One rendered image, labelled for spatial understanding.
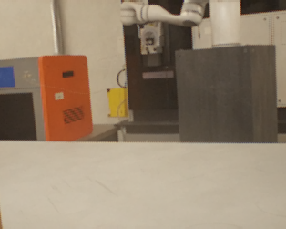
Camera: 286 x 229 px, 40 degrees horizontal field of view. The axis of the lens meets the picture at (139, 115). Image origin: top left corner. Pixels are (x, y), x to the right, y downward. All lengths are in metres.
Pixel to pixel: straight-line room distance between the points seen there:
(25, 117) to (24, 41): 2.18
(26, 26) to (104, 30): 0.82
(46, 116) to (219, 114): 0.88
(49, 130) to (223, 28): 0.94
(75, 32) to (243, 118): 2.72
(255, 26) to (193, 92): 0.94
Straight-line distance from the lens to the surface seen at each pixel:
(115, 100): 2.31
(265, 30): 2.08
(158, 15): 1.71
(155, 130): 2.17
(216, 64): 1.17
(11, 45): 4.09
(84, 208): 0.49
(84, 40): 3.65
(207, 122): 1.20
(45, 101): 1.79
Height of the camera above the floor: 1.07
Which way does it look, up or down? 7 degrees down
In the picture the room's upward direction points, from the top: 4 degrees counter-clockwise
